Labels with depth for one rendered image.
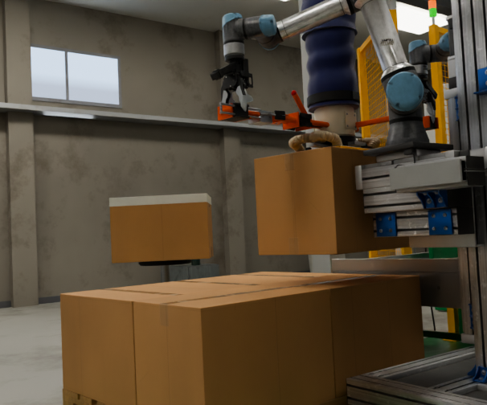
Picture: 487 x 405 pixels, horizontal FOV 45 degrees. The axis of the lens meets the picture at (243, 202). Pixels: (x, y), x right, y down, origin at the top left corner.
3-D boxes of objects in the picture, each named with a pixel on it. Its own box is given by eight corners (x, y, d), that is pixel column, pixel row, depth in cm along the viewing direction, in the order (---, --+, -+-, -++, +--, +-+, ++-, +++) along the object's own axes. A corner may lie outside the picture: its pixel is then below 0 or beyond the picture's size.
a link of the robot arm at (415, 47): (429, 38, 254) (409, 39, 255) (431, 63, 254) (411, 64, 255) (426, 43, 262) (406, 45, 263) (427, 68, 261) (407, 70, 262)
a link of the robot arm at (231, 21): (241, 10, 211) (218, 13, 213) (243, 40, 211) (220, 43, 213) (247, 17, 219) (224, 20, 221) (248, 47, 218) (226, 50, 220)
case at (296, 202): (343, 247, 288) (338, 165, 290) (419, 246, 260) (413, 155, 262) (258, 255, 246) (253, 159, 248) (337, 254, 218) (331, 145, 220)
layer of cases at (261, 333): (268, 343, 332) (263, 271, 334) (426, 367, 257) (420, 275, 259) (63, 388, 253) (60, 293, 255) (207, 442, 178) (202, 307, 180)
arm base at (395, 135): (439, 145, 209) (436, 117, 210) (411, 143, 201) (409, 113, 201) (404, 151, 222) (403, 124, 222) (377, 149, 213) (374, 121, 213)
